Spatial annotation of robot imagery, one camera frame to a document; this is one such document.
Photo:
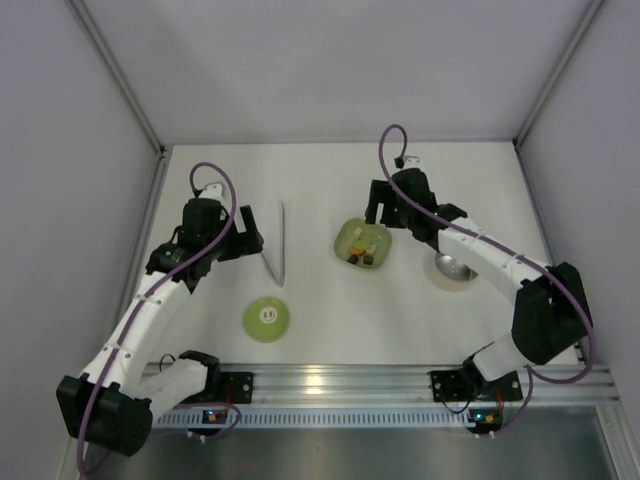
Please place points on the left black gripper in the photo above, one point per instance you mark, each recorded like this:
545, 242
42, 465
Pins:
242, 238

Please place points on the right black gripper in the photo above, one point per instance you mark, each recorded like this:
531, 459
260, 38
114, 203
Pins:
382, 195

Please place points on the metal tongs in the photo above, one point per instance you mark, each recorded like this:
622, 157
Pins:
274, 248

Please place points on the green macaron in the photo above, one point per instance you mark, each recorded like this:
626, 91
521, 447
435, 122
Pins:
362, 244

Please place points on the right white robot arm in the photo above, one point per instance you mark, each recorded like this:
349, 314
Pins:
550, 310

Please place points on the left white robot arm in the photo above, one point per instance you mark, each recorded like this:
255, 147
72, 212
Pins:
110, 404

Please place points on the green round lid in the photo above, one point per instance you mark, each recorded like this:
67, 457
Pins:
266, 319

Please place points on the steel bowl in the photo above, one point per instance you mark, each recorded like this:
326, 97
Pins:
451, 275

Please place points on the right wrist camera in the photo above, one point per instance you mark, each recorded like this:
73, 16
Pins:
407, 162

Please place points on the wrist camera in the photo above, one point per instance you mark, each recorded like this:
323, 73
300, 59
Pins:
213, 191
407, 162

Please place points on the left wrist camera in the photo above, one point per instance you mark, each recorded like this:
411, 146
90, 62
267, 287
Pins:
213, 191

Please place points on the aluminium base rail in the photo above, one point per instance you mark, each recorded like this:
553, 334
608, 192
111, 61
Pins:
333, 386

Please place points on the slotted cable duct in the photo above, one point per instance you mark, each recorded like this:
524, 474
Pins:
309, 418

